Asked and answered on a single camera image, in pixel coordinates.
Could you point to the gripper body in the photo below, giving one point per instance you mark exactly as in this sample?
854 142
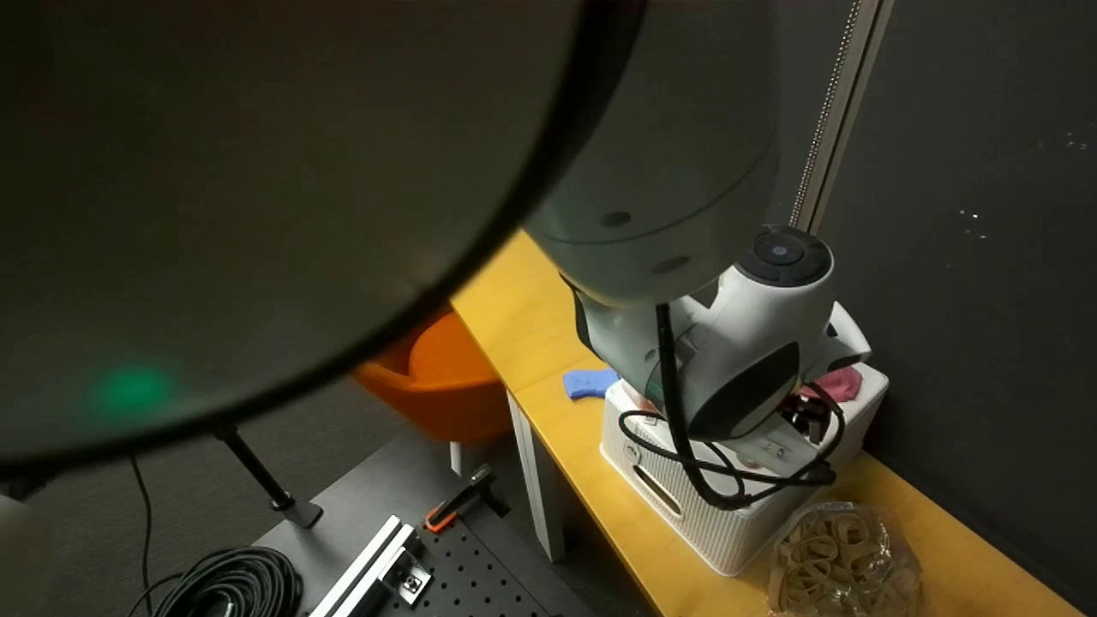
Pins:
808 415

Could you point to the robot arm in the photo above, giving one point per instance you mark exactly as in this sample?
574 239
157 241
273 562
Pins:
257 171

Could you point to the heap of tan rubber bands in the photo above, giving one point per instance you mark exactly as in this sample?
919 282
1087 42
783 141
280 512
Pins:
827 557

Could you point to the clear plastic bag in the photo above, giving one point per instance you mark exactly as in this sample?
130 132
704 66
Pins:
900 557

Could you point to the pink cloth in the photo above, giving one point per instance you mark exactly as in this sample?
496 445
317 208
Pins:
840 384

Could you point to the white slatted storage box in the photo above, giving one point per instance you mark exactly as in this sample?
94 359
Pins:
737 531

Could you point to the blue cloth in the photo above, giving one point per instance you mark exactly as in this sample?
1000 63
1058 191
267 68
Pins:
587 383

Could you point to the orange chair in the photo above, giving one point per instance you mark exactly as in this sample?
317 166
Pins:
446 386

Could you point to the orange and black clamp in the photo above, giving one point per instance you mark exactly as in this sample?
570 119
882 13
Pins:
454 506

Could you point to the aluminium rail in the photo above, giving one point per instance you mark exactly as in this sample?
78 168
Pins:
368 566

